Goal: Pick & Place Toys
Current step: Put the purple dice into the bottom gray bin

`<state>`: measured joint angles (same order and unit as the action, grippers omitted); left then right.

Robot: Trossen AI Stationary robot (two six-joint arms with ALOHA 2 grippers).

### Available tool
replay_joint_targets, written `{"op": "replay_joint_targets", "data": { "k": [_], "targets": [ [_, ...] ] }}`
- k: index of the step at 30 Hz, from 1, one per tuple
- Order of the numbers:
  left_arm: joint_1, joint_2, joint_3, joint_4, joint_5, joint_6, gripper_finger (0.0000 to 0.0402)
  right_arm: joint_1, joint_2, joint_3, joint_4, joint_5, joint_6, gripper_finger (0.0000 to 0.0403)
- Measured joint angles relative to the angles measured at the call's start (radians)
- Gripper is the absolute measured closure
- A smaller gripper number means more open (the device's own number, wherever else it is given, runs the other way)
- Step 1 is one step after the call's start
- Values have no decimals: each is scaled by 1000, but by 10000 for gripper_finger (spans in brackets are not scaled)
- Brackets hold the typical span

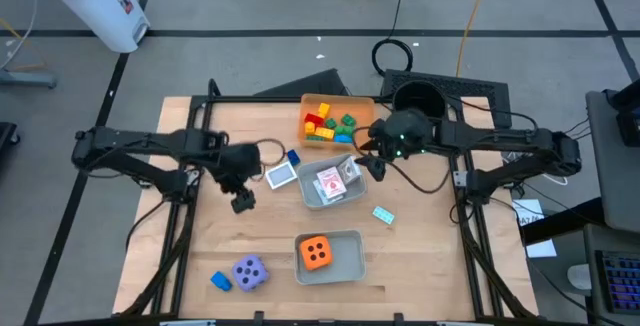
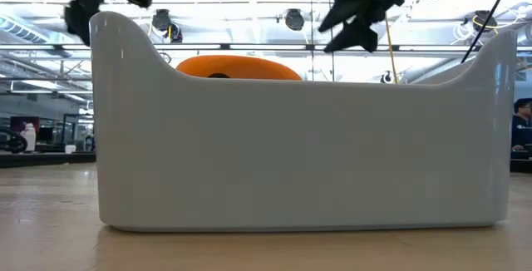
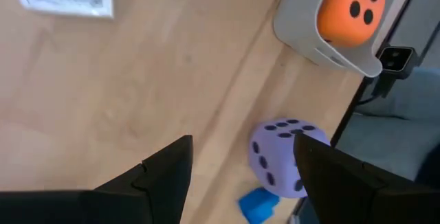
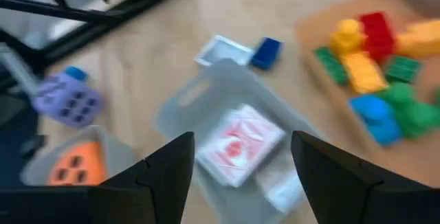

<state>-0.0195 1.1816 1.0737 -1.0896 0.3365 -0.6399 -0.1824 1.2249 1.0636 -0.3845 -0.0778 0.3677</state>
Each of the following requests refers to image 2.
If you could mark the white cup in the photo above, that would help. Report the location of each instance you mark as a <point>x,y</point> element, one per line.
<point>70,149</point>

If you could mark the black rig crossbar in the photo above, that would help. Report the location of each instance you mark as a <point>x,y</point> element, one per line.
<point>249,47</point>

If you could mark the grey plastic bin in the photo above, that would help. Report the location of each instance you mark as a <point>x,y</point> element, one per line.
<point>291,159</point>

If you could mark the black aluminium table frame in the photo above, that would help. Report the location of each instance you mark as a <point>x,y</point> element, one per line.
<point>41,159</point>

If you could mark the black office chair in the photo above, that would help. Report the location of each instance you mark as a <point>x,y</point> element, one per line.
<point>18,144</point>

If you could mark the dark maroon screen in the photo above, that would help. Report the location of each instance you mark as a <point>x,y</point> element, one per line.
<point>25,123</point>

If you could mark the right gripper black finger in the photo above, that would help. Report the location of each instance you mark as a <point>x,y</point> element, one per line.
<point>357,36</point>
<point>343,15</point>

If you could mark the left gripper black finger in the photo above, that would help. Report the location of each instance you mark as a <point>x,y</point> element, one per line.
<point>79,21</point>

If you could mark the white plastic bottle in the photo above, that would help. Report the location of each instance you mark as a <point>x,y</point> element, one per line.
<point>29,138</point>

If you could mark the person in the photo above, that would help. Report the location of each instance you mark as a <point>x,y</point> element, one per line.
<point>521,129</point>

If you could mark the black round overhead fixture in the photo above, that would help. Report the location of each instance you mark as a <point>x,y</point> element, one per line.
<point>161,19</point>
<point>484,21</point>
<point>294,19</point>

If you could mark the orange foam die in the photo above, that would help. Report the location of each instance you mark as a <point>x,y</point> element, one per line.
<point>249,67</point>

